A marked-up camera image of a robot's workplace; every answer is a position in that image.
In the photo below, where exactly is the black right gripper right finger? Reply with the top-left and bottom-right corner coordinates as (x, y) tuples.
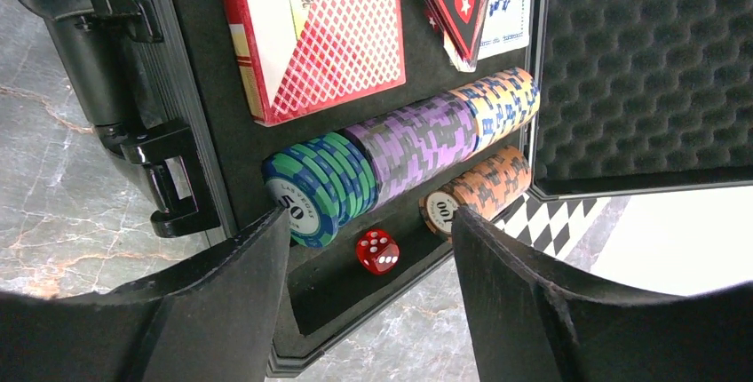
(452, 207), (752, 381)

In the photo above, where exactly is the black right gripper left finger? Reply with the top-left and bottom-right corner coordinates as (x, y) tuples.
(1, 209), (289, 381)

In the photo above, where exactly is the brown poker chip stack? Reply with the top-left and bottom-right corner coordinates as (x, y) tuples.
(418, 146), (532, 243)

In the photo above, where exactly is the orange blue poker chip stack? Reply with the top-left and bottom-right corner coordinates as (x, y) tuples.
(449, 68), (541, 153)

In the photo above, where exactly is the black poker case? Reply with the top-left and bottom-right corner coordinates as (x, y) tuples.
(1, 0), (752, 381)

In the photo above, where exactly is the black white chessboard mat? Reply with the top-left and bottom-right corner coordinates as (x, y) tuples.
(495, 194), (630, 272)

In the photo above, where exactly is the red die right slot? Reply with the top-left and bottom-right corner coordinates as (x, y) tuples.
(355, 229), (400, 275)

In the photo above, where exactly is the blue playing card deck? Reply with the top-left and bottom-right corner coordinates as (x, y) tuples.
(478, 0), (530, 60)

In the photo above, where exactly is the red playing card deck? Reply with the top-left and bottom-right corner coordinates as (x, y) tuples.
(223, 0), (406, 126)

